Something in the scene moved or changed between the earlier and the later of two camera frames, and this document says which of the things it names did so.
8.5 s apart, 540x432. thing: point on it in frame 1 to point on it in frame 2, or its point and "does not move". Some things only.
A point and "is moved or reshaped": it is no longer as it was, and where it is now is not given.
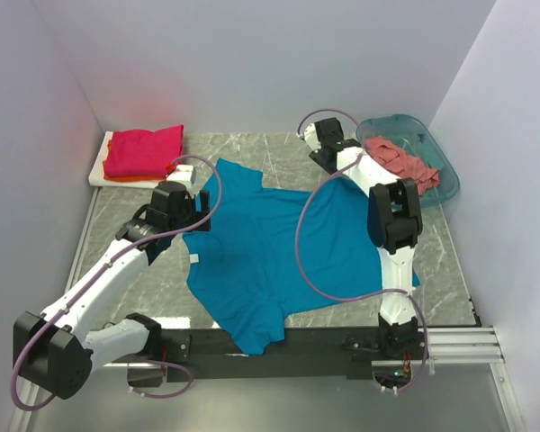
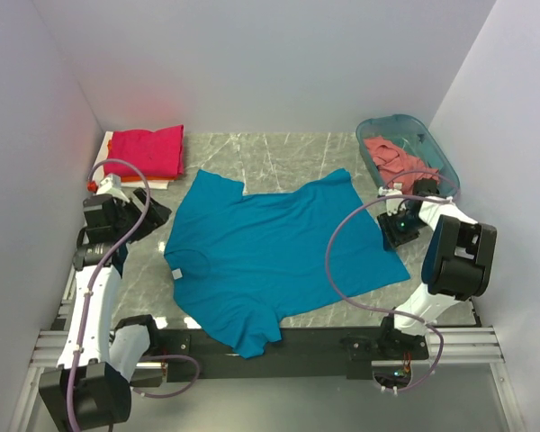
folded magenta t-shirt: x=139 y=153 does not move
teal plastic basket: x=421 y=142 does not move
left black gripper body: x=189 y=216 to x=130 y=216
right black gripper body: x=318 y=157 to x=400 y=228
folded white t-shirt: x=97 y=176 does not move
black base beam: x=197 y=355 does not move
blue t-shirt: x=271 y=255 is moved or reshaped
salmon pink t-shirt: x=400 y=161 does not move
